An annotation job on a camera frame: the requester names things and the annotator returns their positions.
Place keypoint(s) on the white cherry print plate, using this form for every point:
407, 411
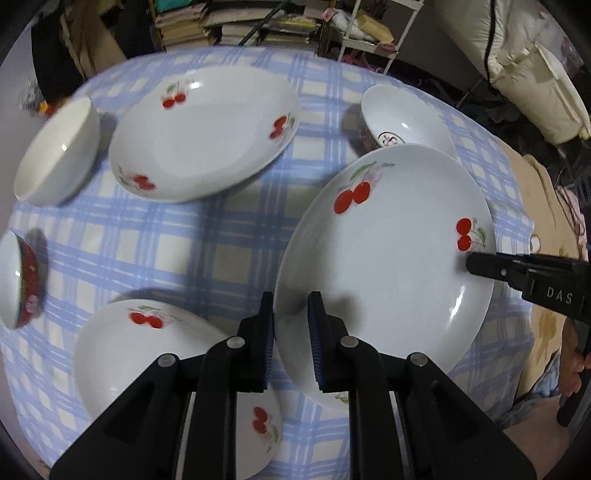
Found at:
392, 277
138, 364
207, 138

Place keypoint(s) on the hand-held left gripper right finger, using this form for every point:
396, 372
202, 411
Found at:
316, 344

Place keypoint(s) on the white bowl with round emblem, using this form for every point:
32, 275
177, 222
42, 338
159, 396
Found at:
406, 115

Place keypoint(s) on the blue checked blanket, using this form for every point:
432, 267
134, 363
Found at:
221, 240

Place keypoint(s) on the yellow snack packets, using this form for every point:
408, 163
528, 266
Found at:
48, 107

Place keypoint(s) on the dark hanging clothes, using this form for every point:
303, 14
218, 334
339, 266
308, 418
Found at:
69, 41

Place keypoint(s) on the white metal cart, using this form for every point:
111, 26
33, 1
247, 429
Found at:
364, 32

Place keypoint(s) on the person's right hand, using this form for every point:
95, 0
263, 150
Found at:
571, 367

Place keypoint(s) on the stack of books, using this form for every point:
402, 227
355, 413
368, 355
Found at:
240, 23

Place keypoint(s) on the plain white bowl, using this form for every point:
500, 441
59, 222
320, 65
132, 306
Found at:
55, 157

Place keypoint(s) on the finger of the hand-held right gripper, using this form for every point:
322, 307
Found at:
489, 266

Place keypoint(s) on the beige floral blanket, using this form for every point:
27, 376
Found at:
549, 207

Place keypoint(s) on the red bowl white inside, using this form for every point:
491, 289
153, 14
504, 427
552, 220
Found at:
11, 277

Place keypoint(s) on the cream padded jacket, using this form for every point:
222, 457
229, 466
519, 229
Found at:
526, 55

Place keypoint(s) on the grey patterned bag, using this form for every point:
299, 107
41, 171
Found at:
31, 94

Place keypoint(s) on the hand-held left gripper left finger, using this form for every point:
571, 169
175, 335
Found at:
266, 344

